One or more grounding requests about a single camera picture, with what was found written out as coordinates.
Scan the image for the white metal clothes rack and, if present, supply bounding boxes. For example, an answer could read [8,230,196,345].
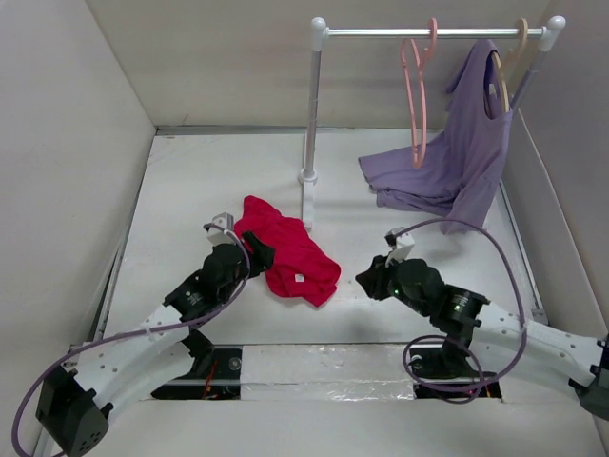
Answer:
[299,15,566,229]

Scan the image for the beige wooden hanger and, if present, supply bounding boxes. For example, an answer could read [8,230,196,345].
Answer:
[491,18,528,113]

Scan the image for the pink plastic hanger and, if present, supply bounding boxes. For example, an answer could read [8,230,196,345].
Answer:
[400,17,440,169]

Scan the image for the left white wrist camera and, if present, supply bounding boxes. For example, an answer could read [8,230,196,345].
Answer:
[204,212,234,246]

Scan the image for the purple t shirt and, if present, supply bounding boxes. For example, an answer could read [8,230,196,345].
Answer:
[359,39,513,234]

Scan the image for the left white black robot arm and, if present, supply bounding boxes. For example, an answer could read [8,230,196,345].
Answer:
[36,229,275,456]

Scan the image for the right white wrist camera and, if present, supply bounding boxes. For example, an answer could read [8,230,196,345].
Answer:
[384,227,415,267]

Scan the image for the red t shirt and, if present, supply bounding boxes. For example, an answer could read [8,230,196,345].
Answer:
[235,195,342,308]

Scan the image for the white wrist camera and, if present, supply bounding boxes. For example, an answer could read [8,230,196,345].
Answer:
[384,227,415,267]
[204,212,234,246]

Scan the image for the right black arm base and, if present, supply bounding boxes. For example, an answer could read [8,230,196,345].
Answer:
[403,337,502,405]

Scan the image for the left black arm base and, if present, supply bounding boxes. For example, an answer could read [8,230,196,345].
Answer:
[151,345,244,401]

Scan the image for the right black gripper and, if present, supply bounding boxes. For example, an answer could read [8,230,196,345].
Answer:
[354,249,431,317]

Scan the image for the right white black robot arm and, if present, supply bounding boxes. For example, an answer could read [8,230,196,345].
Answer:
[356,256,608,419]

